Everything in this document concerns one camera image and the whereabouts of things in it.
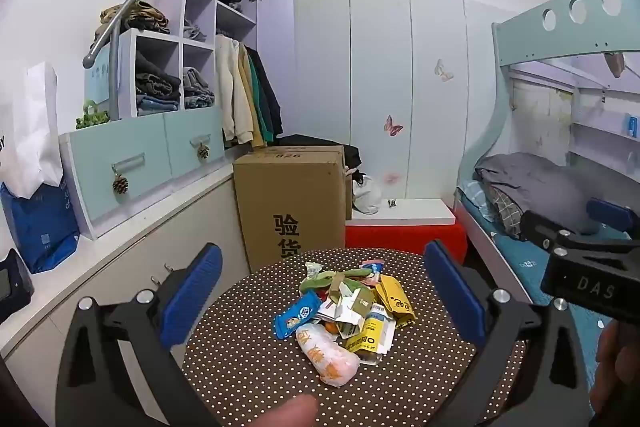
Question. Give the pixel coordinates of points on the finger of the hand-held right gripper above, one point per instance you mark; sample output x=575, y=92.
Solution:
x=607, y=214
x=547, y=227

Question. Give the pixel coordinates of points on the dark folded clothes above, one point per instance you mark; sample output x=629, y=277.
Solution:
x=156, y=81

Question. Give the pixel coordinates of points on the pine cone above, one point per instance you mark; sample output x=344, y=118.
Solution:
x=120, y=185
x=203, y=152

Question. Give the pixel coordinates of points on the green hanging garment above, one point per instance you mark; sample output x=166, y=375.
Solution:
x=265, y=107

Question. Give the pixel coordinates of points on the folded blue jeans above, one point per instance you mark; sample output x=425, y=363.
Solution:
x=198, y=88

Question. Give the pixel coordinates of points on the pink orange wrapper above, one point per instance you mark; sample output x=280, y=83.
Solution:
x=372, y=265

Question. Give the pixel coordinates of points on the blue shopping bag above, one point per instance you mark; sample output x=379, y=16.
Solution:
x=42, y=227

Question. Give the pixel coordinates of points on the light blue drawer cabinet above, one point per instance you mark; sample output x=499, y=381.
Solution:
x=150, y=157

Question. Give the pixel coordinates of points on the person's left hand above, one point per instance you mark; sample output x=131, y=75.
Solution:
x=292, y=412

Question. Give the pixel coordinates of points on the light blue bunk bed frame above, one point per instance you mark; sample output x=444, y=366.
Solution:
x=550, y=32

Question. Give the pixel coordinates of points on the white cubby shelf unit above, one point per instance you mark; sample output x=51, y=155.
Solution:
x=200, y=22

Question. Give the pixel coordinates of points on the green leafy decoration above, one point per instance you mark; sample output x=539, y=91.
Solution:
x=92, y=117

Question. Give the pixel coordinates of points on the white orange plastic bag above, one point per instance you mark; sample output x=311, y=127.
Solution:
x=327, y=357

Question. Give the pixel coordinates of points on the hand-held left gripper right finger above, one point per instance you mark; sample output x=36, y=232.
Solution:
x=452, y=292

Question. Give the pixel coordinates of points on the person's right hand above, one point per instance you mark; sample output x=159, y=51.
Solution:
x=612, y=362

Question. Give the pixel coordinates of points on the pale butterfly sticker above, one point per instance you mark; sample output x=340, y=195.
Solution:
x=443, y=70

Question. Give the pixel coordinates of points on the black electronic device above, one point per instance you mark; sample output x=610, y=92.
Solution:
x=12, y=282

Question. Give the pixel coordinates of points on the olive green carton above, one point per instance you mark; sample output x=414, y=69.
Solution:
x=362, y=302

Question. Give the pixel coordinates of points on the white paper bag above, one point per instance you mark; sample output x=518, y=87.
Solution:
x=27, y=132

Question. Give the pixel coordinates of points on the torn white paper carton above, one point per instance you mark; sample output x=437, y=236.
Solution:
x=337, y=313

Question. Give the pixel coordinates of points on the white wardrobe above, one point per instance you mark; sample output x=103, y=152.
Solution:
x=390, y=82

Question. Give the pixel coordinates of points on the brown polka dot tablecloth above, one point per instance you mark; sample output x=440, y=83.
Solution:
x=260, y=307

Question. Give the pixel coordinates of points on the yellow hanging garment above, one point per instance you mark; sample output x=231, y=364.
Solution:
x=255, y=107

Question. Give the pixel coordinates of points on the green wrapper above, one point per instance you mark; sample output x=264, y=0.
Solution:
x=325, y=281

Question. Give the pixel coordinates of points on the camouflage folded clothes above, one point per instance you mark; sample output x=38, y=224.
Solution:
x=134, y=16

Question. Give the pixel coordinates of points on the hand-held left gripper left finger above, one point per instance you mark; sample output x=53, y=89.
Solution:
x=197, y=289

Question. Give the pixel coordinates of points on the yellow packet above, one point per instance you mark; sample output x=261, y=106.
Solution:
x=395, y=299

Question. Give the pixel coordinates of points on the faded pink butterfly sticker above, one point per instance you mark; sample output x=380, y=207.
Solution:
x=390, y=178

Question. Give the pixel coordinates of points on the black hanging garment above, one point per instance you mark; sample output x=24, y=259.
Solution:
x=270, y=92

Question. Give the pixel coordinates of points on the small blue item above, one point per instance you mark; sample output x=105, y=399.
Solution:
x=632, y=125

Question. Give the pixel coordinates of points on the plaid pillow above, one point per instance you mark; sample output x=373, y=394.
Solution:
x=505, y=207

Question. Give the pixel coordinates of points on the grey blanket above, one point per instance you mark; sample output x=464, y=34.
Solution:
x=530, y=184

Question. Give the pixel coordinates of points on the large cardboard box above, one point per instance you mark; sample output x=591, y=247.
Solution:
x=287, y=197

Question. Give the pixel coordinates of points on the black bag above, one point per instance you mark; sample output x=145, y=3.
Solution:
x=320, y=141

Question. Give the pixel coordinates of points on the blue snack wrapper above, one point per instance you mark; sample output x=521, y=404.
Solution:
x=296, y=314

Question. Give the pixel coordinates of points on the blue printed bedsheet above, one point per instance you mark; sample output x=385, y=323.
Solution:
x=515, y=257

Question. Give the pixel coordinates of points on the white low cabinet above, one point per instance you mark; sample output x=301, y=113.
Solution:
x=125, y=267

